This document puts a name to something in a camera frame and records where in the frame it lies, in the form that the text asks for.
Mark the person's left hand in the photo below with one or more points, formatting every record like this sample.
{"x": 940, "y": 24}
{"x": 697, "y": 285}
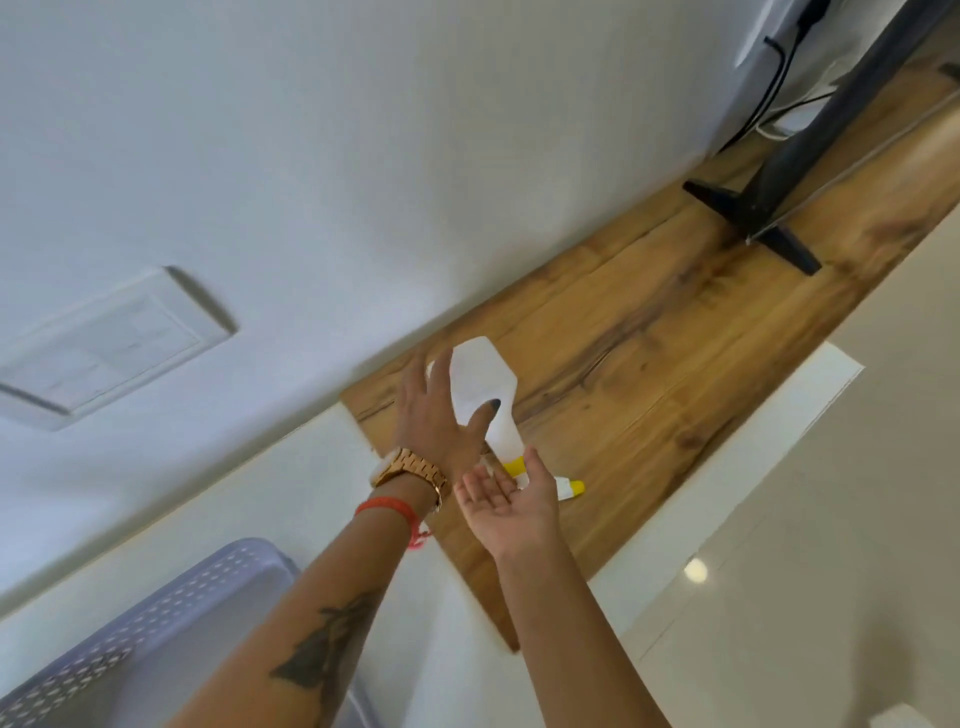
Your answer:
{"x": 427, "y": 420}

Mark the person's right hand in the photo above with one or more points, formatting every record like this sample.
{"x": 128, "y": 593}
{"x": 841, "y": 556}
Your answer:
{"x": 514, "y": 517}

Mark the person's left thumb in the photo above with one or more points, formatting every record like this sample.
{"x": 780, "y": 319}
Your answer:
{"x": 481, "y": 421}

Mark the person's right thumb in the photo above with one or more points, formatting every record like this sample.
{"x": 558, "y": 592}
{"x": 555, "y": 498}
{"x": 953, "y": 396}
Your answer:
{"x": 535, "y": 469}

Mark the white spray bottle yellow nozzle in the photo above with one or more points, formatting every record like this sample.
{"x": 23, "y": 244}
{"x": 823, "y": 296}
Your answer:
{"x": 480, "y": 375}

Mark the person's left forearm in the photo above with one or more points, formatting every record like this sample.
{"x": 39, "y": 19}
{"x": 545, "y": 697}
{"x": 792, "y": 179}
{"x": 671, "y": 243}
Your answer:
{"x": 330, "y": 622}

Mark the person's right forearm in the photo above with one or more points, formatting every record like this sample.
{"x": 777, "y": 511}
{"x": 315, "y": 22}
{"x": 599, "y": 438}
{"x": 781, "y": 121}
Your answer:
{"x": 570, "y": 637}

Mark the gold metal wristwatch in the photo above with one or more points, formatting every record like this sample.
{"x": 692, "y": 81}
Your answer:
{"x": 409, "y": 469}

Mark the lavender perforated plastic basket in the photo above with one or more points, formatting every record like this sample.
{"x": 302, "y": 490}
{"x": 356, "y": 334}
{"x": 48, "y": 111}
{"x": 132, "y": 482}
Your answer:
{"x": 150, "y": 645}

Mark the black television with stand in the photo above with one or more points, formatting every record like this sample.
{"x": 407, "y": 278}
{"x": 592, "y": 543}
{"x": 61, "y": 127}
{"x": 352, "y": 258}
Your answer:
{"x": 817, "y": 127}

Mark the white wall switch plate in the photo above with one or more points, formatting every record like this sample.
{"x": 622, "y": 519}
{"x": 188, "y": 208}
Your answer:
{"x": 105, "y": 352}

